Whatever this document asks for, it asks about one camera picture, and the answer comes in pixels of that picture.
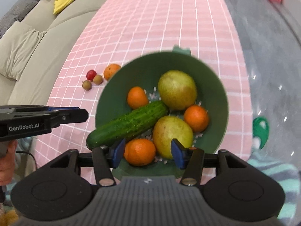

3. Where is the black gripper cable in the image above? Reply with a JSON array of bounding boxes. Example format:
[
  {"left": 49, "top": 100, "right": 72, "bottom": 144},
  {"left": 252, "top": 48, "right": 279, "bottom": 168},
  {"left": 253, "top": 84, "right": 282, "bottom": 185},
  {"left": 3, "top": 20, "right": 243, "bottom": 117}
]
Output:
[{"left": 16, "top": 151, "right": 37, "bottom": 170}]

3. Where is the beige sofa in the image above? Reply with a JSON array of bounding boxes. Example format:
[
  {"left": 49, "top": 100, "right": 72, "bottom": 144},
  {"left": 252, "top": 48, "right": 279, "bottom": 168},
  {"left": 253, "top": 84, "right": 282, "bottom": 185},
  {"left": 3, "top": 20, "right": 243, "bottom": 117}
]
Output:
[{"left": 0, "top": 0, "right": 123, "bottom": 106}]

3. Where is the person's striped right leg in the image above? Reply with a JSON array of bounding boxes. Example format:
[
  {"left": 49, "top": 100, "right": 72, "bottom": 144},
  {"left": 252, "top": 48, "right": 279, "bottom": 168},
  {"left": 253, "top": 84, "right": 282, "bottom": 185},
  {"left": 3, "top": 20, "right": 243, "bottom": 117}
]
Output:
[{"left": 246, "top": 151, "right": 301, "bottom": 226}]

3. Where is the green slipper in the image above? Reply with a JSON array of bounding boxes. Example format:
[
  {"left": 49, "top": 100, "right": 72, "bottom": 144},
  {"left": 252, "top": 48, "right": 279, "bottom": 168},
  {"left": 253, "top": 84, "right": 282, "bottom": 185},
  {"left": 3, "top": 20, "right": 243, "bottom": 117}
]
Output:
[{"left": 253, "top": 116, "right": 270, "bottom": 150}]

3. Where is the yellow-green pear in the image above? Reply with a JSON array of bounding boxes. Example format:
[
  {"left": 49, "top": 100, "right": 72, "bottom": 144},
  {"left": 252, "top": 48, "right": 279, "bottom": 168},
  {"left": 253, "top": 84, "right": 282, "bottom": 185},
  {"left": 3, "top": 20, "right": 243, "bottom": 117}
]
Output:
[{"left": 152, "top": 116, "right": 194, "bottom": 160}]

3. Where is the green cucumber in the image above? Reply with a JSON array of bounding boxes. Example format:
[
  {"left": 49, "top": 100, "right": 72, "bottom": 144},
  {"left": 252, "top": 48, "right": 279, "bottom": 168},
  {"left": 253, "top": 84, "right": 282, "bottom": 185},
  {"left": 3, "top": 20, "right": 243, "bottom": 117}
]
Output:
[{"left": 86, "top": 100, "right": 169, "bottom": 150}]

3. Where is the grey woven cushion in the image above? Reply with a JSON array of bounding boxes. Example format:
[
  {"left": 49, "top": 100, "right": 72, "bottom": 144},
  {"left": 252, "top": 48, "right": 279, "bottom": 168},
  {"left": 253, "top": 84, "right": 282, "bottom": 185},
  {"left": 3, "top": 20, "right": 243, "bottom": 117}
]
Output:
[{"left": 0, "top": 0, "right": 39, "bottom": 38}]

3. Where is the pink checked tablecloth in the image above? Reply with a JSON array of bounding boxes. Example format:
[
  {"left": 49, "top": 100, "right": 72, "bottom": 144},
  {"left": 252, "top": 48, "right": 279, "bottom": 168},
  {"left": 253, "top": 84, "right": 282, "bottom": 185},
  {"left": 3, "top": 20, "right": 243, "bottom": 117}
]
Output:
[{"left": 33, "top": 0, "right": 253, "bottom": 184}]

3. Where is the large green pear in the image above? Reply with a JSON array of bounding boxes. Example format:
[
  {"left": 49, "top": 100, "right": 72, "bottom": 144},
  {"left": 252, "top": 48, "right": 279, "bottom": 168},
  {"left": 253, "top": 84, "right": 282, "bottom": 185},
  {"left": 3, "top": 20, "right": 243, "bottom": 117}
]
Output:
[{"left": 158, "top": 70, "right": 197, "bottom": 111}]

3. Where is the person's left hand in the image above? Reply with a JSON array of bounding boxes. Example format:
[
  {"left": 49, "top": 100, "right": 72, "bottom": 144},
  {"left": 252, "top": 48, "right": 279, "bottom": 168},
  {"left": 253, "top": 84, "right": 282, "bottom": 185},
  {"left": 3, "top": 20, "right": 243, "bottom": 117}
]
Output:
[{"left": 0, "top": 140, "right": 18, "bottom": 186}]

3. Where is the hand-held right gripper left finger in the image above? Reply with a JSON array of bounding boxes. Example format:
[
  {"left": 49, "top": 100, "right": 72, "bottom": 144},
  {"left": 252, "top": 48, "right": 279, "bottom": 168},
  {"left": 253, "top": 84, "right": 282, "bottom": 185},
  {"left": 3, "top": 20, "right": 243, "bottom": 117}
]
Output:
[{"left": 48, "top": 138, "right": 126, "bottom": 186}]

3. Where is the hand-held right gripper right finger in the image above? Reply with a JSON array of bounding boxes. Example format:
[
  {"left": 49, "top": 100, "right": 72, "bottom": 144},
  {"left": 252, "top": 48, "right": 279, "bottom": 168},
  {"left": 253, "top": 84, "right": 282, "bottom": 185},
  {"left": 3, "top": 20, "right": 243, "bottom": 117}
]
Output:
[{"left": 171, "top": 138, "right": 245, "bottom": 186}]

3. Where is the green plastic colander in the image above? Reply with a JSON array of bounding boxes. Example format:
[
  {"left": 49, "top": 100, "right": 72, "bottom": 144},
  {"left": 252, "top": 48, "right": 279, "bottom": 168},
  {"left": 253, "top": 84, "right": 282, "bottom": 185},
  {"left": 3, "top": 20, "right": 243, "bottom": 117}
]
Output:
[{"left": 95, "top": 45, "right": 230, "bottom": 182}]

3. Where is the beige cushion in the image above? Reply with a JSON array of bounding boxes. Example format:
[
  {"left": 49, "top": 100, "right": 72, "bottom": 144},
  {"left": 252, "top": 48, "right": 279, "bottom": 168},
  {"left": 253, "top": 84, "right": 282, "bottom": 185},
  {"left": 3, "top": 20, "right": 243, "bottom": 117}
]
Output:
[{"left": 0, "top": 27, "right": 47, "bottom": 82}]

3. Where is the orange mandarin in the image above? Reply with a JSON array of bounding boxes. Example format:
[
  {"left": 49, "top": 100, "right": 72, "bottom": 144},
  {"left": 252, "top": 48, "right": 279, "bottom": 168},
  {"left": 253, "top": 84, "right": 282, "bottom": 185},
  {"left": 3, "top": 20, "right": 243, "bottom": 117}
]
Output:
[
  {"left": 123, "top": 138, "right": 156, "bottom": 166},
  {"left": 103, "top": 63, "right": 122, "bottom": 81},
  {"left": 183, "top": 105, "right": 210, "bottom": 133},
  {"left": 127, "top": 86, "right": 149, "bottom": 110}
]

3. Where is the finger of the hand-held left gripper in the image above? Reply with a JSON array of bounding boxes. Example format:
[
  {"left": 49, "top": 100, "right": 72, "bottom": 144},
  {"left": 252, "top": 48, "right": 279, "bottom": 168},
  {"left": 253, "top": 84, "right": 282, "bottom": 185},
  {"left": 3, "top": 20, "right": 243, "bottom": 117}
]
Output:
[
  {"left": 0, "top": 109, "right": 89, "bottom": 129},
  {"left": 0, "top": 105, "right": 81, "bottom": 114}
]

